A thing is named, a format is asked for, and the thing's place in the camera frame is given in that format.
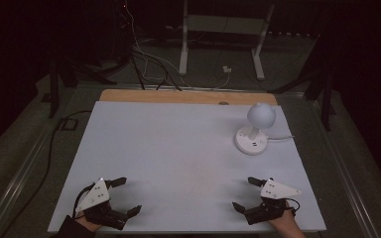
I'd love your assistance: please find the white lamp cable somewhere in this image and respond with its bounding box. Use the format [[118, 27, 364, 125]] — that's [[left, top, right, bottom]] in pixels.
[[265, 134, 296, 142]]

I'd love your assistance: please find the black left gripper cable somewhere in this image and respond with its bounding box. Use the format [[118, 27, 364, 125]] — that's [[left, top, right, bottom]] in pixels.
[[73, 183, 96, 217]]

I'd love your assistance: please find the person's right hand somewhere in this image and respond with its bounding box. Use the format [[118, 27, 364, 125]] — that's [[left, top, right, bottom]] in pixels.
[[267, 200, 308, 238]]

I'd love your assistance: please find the white globe desk lamp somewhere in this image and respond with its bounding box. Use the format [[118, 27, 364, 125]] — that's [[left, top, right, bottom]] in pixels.
[[234, 101, 278, 157]]

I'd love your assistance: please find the white floor cable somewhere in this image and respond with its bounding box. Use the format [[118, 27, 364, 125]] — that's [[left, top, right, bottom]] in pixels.
[[123, 0, 232, 90]]

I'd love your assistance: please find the black rectangular bracket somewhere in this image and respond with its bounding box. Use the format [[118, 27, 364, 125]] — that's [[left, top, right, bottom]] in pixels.
[[61, 117, 79, 132]]

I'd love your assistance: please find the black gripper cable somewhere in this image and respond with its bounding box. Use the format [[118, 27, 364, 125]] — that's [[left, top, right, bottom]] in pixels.
[[284, 197, 302, 218], [73, 183, 96, 217]]

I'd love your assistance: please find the metal floor rail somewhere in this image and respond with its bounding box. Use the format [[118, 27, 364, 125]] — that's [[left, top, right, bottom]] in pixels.
[[0, 86, 80, 238], [306, 95, 381, 238]]

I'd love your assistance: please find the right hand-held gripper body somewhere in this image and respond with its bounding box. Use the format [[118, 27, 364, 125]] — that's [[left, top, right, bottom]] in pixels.
[[243, 178, 303, 226]]

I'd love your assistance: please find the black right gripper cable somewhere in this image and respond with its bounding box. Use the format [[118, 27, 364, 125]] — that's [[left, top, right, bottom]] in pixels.
[[284, 197, 302, 218]]

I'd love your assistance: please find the white metal stand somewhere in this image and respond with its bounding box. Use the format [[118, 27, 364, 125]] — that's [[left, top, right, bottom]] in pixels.
[[178, 0, 276, 81]]

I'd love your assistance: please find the long black floor cable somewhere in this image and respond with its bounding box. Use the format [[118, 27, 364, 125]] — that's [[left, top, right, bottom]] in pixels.
[[0, 109, 93, 238]]

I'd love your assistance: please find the white table mat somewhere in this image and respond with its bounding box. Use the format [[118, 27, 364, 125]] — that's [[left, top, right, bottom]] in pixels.
[[47, 100, 327, 234]]

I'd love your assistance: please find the person's left hand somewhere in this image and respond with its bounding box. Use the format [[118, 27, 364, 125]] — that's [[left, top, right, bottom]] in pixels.
[[74, 212, 102, 234]]

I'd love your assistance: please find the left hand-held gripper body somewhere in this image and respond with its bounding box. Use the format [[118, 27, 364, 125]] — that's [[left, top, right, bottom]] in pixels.
[[73, 178, 129, 231]]

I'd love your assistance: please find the black tripod stand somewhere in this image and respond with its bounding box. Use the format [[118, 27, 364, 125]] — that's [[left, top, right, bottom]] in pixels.
[[47, 55, 119, 120], [267, 33, 337, 132]]

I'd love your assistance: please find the black cable bundle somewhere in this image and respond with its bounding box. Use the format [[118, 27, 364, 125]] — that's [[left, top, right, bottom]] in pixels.
[[129, 49, 184, 92]]

